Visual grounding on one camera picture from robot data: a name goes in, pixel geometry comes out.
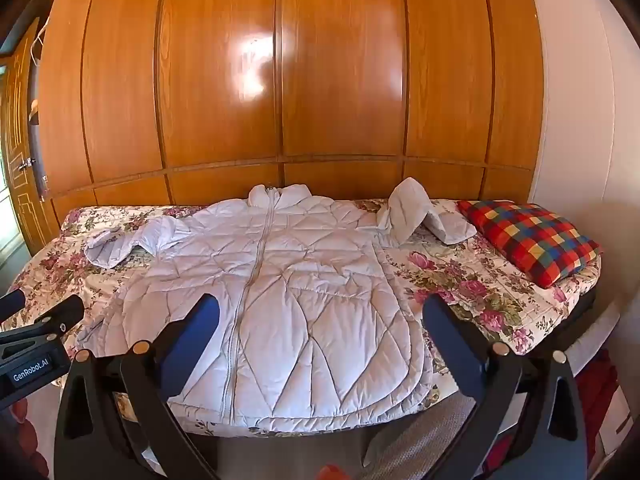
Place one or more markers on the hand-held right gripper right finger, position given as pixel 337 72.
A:
pixel 447 335

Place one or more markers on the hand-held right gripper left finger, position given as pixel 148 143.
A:
pixel 197 332

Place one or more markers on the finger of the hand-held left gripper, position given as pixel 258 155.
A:
pixel 10 305
pixel 57 317

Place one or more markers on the white quilted jacket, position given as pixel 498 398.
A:
pixel 310 285

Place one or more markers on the floral bedspread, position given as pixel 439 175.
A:
pixel 450 270

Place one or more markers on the grey rug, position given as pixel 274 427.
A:
pixel 430 440

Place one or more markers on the plaid pillow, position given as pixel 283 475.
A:
pixel 530 240

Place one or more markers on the dark bed base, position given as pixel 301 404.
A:
pixel 575 315

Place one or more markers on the red cloth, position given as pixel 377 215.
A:
pixel 597 385

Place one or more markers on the wooden door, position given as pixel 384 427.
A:
pixel 17 125

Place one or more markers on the wooden wardrobe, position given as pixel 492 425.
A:
pixel 340 85

